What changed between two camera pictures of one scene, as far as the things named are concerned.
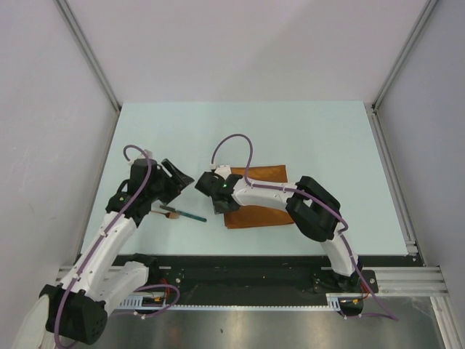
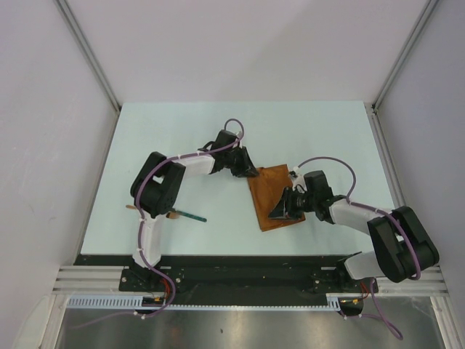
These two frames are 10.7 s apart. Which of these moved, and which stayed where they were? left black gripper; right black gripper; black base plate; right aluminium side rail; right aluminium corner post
Moved: right black gripper; left black gripper
Stayed: right aluminium corner post; black base plate; right aluminium side rail
